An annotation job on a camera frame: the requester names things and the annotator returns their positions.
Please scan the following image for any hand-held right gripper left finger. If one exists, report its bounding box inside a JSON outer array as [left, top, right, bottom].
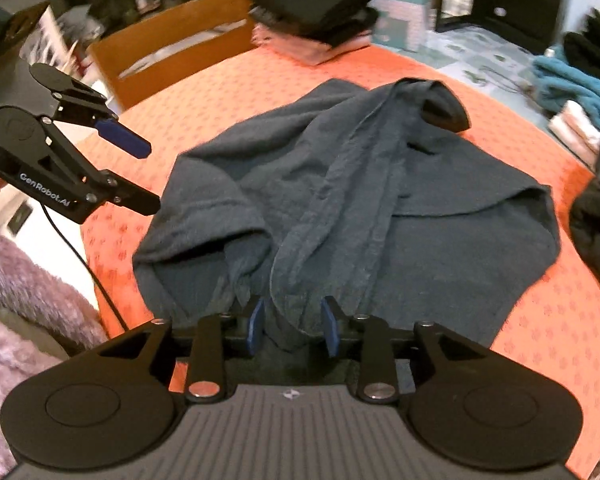
[[100, 297, 266, 403]]

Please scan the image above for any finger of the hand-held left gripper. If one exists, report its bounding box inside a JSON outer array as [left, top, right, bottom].
[[55, 80, 152, 160], [42, 120, 161, 216]]

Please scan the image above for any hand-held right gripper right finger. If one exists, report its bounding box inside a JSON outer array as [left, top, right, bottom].
[[322, 296, 483, 403]]

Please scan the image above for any grey hooded fleece garment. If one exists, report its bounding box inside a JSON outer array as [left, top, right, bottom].
[[132, 77, 562, 356]]

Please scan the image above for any wooden chair with slatted back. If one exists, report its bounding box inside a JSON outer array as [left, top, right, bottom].
[[87, 0, 261, 111]]

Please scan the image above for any folded pink garment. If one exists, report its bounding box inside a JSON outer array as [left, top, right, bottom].
[[252, 25, 371, 63]]

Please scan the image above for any orange flower-patterned mat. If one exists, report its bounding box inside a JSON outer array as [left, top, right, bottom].
[[77, 45, 600, 480]]

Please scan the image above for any folded black garment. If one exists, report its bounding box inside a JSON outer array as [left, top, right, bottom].
[[247, 0, 381, 46]]

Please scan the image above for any teal and pink cardboard box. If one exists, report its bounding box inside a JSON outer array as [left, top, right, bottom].
[[355, 0, 436, 51]]

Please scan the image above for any checkered leaf-print tablecloth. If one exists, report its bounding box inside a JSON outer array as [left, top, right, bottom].
[[375, 30, 596, 161]]

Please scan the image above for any white and pink garment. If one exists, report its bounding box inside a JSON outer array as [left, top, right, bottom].
[[550, 100, 600, 166]]

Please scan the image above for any teal knit sweater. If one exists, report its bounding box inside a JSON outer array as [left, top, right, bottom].
[[532, 45, 600, 131]]

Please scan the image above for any black knit garment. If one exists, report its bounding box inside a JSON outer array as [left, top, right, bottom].
[[562, 10, 600, 91]]

